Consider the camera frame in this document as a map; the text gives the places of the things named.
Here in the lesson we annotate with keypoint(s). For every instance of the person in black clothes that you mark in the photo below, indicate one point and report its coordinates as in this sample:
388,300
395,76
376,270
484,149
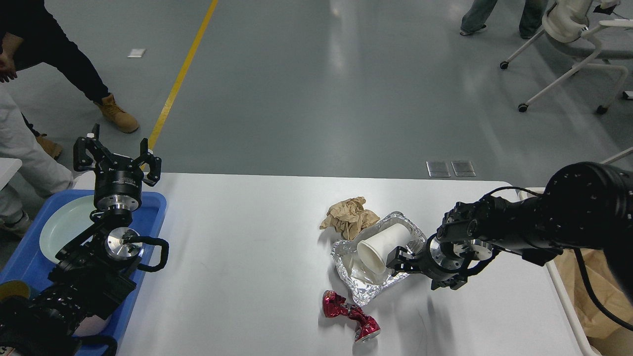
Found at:
30,35

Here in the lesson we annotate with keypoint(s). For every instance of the person in jeans background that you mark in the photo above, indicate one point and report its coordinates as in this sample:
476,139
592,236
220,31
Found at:
476,19

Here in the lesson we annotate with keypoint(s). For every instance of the crumpled brown paper ball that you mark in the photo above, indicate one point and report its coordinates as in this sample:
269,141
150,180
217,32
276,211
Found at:
349,217

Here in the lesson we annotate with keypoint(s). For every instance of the beige waste bin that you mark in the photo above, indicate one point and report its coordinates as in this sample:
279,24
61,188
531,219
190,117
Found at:
596,334

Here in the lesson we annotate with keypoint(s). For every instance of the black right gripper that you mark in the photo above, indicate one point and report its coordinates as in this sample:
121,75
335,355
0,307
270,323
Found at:
448,264

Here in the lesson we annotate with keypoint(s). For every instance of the green plate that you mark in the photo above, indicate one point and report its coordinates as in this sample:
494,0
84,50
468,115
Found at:
65,224

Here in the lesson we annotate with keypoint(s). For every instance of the pink mug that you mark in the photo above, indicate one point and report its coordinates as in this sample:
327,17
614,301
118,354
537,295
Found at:
91,326

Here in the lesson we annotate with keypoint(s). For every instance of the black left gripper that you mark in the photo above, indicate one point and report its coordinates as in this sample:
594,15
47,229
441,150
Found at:
115,188

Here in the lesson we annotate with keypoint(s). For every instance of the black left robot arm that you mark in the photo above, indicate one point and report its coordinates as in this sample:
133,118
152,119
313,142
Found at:
94,273

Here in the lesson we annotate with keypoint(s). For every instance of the floor socket plates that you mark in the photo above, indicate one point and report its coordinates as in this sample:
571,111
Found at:
459,168

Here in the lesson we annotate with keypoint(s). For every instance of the blue plastic tray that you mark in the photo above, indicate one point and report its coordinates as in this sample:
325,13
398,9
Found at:
28,264

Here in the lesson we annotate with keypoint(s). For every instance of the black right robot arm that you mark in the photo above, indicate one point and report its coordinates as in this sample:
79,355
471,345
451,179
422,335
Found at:
584,206

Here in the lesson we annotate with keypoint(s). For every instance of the white office chair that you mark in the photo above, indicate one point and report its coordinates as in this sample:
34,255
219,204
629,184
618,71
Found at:
574,29

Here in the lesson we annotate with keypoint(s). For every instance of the aluminium foil tray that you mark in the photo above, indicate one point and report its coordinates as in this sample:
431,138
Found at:
364,284

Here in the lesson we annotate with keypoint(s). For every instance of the grey mug yellow inside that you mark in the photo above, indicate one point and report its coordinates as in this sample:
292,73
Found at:
14,288

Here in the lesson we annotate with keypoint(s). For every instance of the person in grey trousers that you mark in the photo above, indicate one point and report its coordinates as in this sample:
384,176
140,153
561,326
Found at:
42,172

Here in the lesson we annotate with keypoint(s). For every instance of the white paper cup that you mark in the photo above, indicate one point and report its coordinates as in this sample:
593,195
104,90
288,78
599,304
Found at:
373,252

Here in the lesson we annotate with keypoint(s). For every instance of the crushed red can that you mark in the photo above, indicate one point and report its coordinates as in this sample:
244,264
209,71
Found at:
334,305

